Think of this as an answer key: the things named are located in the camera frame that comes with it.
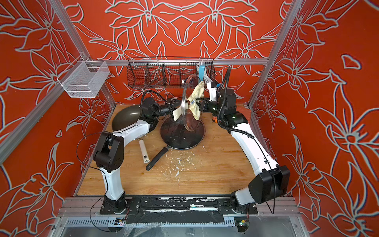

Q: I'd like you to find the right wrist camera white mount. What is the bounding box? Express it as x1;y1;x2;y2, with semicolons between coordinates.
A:
207;82;220;102

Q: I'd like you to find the glass lid white handle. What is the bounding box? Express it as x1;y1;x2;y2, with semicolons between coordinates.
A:
172;73;205;132

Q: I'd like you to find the yellow cleaning cloth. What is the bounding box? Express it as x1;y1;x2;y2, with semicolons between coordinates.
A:
188;81;205;120

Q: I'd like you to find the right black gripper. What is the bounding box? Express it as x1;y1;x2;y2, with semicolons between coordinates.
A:
194;98;227;119

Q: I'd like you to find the pan with white handle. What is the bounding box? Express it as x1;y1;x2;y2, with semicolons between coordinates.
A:
112;105;150;164

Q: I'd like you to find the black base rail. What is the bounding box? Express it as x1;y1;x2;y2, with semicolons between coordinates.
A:
100;195;258;224

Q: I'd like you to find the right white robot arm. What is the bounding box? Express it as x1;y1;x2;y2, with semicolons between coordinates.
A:
196;89;290;209

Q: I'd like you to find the clear plastic bin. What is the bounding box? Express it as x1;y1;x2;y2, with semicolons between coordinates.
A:
59;61;110;98

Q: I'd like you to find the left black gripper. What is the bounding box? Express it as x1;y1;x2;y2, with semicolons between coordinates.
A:
152;99;188;120

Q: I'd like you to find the black frying pan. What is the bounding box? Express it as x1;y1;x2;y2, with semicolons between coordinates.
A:
145;114;206;171

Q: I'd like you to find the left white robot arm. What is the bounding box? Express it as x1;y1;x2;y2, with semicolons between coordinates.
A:
92;97;180;214

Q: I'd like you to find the light blue bottle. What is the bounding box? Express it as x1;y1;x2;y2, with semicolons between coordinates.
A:
196;64;205;81

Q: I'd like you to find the orange tool case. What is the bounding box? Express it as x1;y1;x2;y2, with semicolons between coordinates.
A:
212;111;219;123

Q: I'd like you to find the white cable bundle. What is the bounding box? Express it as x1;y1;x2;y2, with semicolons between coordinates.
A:
203;67;214;85

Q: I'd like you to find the black wire basket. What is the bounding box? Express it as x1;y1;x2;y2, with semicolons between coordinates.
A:
126;57;216;89

